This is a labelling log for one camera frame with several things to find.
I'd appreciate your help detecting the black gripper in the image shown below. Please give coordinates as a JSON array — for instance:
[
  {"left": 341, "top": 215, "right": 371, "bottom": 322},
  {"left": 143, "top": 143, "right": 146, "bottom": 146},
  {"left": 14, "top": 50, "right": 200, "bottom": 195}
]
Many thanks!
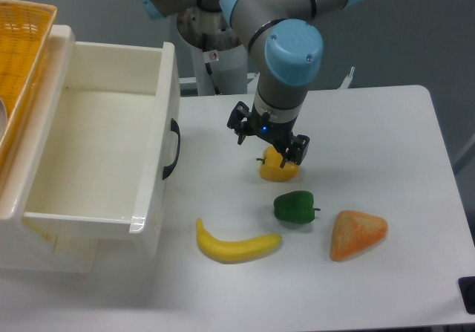
[{"left": 227, "top": 101, "right": 310, "bottom": 169}]

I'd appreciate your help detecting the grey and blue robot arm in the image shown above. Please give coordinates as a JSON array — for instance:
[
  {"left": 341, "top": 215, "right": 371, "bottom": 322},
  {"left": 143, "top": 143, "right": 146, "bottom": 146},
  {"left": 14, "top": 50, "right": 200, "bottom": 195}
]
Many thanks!
[{"left": 141, "top": 0, "right": 362, "bottom": 164}]

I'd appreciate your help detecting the yellow bell pepper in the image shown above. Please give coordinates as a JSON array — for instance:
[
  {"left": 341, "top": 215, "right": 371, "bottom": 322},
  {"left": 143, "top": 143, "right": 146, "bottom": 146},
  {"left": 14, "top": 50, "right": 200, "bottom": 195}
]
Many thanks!
[{"left": 258, "top": 146, "right": 299, "bottom": 182}]

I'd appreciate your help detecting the green bell pepper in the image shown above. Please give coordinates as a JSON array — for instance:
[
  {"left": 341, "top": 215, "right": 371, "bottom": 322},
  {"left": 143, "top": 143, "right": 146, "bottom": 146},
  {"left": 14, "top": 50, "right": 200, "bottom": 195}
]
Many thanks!
[{"left": 273, "top": 190, "right": 319, "bottom": 224}]

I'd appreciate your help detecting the yellow banana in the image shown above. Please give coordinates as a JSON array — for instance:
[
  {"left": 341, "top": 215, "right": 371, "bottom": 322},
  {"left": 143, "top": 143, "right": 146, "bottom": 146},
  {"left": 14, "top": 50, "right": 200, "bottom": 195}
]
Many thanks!
[{"left": 195, "top": 218, "right": 282, "bottom": 263}]

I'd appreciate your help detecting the orange triangular bread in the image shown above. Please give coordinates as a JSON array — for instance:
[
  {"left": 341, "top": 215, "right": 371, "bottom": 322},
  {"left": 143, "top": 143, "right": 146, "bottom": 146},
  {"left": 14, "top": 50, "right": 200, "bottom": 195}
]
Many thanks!
[{"left": 330, "top": 210, "right": 388, "bottom": 261}]

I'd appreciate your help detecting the white open drawer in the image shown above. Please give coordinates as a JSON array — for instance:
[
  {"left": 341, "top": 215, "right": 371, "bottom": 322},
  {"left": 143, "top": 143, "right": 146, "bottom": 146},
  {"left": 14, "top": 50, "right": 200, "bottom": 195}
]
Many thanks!
[{"left": 23, "top": 42, "right": 180, "bottom": 256}]

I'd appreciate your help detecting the black object at table edge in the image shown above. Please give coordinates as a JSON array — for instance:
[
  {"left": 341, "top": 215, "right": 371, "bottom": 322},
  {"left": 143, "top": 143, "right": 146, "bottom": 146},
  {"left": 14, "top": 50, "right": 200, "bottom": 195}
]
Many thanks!
[{"left": 458, "top": 276, "right": 475, "bottom": 315}]

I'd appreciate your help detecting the yellow woven basket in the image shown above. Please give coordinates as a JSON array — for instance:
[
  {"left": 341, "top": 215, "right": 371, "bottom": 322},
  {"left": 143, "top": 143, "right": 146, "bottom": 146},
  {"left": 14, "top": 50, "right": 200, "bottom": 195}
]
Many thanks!
[{"left": 1, "top": 0, "right": 57, "bottom": 166}]

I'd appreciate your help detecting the white drawer cabinet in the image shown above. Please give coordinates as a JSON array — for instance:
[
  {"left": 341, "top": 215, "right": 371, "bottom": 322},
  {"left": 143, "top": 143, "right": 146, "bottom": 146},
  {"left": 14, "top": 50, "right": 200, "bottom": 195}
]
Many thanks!
[{"left": 0, "top": 25, "right": 101, "bottom": 275}]

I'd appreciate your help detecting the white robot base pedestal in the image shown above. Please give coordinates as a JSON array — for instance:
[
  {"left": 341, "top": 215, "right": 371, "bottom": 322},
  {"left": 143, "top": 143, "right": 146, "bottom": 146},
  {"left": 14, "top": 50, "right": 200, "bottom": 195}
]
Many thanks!
[{"left": 177, "top": 7, "right": 248, "bottom": 96}]

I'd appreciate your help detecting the black cable on pedestal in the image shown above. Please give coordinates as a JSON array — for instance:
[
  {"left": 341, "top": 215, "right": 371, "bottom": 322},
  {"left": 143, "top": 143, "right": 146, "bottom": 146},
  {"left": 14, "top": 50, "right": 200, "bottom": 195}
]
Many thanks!
[{"left": 202, "top": 34, "right": 223, "bottom": 96}]

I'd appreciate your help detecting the black drawer handle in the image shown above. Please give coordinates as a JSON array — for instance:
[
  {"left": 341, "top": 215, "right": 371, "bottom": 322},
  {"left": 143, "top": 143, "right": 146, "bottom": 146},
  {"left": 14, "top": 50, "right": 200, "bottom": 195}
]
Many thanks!
[{"left": 162, "top": 118, "right": 181, "bottom": 180}]

